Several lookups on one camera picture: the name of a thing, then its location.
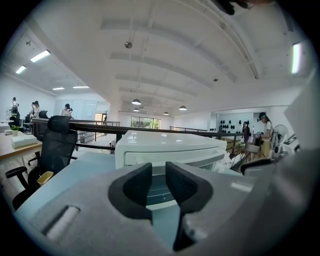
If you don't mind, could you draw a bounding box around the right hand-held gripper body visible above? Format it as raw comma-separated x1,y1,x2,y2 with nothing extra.
272,77,320,246

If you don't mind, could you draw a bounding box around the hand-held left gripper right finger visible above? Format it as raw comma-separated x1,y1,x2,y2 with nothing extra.
166,161,271,256

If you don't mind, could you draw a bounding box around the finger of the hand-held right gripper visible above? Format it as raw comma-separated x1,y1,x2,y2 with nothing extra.
241,156,283,177

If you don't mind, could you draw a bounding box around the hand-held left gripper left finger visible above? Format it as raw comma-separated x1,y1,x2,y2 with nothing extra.
24,162,173,256

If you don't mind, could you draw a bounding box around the white toaster oven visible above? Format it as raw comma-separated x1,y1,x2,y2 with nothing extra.
114,129,229,176

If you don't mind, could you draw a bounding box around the standing fan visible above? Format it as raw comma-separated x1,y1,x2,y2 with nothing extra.
270,124,290,158

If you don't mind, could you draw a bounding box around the yellow cup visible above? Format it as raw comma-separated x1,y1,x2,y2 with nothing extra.
36,171,55,187

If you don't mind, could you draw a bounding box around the black metal railing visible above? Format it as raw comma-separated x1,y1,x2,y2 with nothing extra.
32,117,245,152

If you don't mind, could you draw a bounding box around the wooden desk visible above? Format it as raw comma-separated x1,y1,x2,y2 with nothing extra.
0,129,43,166

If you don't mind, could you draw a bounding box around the flat white box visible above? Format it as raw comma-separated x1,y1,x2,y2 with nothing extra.
11,134,38,149

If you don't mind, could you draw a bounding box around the large window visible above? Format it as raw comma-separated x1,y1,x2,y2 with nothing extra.
130,115,162,130

